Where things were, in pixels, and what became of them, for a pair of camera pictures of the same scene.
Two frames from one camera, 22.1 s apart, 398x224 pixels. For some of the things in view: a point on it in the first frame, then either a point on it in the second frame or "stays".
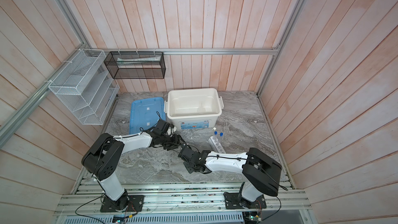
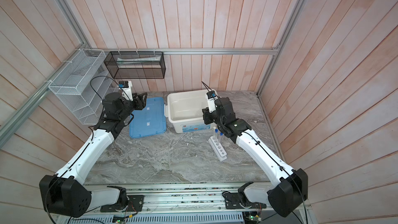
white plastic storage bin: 192,109 stays
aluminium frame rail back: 274,50 stays
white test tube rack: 216,145 stays
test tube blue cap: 221,135 stays
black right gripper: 189,168 to 207,115
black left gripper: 176,142 to 140,102
